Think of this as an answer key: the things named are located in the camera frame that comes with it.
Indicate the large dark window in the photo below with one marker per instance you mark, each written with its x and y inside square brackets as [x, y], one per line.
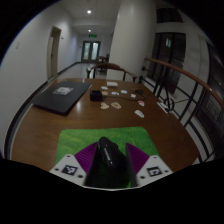
[213, 96]

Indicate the small orange sticker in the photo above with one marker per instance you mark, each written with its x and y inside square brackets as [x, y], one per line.
[116, 105]

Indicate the distant wooden chair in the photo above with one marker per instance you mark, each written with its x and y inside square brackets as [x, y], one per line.
[102, 59]

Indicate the tall dark window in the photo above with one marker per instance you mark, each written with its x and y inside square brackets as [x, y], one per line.
[166, 60]

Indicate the pale side door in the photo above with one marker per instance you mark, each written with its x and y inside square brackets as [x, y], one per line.
[54, 53]

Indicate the small pink sticker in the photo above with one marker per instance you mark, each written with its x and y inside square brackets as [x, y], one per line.
[105, 93]

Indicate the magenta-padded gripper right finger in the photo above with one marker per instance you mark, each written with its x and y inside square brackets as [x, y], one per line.
[155, 168]

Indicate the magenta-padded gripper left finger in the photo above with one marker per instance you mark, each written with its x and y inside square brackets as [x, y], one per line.
[68, 168]

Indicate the black railing with wooden handrail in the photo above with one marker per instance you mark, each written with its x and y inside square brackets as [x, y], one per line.
[180, 70]

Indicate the small black box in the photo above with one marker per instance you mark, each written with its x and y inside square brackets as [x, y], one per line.
[96, 95]

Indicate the glass double door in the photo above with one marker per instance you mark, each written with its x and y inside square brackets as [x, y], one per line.
[91, 51]

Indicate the small white sticker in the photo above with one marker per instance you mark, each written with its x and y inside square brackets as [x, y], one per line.
[104, 88]
[115, 93]
[133, 95]
[124, 91]
[139, 113]

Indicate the flat white box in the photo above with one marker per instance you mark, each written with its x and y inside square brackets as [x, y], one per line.
[112, 83]

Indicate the black vertical computer mouse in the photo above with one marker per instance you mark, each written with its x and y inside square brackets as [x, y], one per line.
[108, 163]

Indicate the small red-white sticker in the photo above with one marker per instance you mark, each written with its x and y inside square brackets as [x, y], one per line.
[141, 103]

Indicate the small dark transom window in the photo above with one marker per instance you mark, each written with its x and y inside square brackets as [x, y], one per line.
[170, 15]

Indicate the green exit sign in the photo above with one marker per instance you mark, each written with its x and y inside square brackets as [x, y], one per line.
[92, 35]

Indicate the small cream sticker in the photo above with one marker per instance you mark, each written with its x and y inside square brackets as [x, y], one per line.
[104, 105]

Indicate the green mouse pad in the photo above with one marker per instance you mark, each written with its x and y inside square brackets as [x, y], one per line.
[83, 136]

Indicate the black closed laptop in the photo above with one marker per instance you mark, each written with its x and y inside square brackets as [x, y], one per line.
[61, 96]

